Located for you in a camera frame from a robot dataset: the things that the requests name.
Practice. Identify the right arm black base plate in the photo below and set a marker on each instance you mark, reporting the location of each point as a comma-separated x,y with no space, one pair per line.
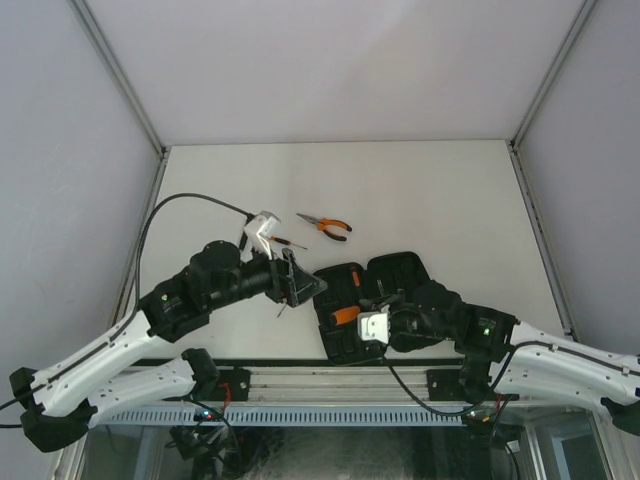
444,384

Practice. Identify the aluminium front rail frame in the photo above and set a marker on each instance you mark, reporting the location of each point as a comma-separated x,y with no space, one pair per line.
338,386

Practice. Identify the small screwdriver orange black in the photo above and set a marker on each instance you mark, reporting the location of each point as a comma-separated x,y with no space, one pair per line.
286,242

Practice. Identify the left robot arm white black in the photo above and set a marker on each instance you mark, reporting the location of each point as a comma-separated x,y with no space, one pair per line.
63,402

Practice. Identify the black plastic tool case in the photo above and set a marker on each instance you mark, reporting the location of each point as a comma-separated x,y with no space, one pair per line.
401,273

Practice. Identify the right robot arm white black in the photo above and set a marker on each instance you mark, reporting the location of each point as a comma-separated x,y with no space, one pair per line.
503,355

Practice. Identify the claw hammer orange black handle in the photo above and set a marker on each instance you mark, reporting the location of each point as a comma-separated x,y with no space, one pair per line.
344,316

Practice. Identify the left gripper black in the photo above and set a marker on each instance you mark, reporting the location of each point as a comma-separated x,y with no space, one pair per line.
282,275

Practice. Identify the grey slotted cable duct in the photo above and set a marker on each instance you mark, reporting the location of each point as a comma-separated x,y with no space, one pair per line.
292,416

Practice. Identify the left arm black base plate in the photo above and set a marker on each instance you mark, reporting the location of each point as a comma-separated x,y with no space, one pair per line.
233,386

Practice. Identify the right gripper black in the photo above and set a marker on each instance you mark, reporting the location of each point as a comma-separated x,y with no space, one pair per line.
382,303

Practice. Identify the long nose pliers orange handles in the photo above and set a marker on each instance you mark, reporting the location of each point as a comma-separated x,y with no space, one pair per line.
326,225

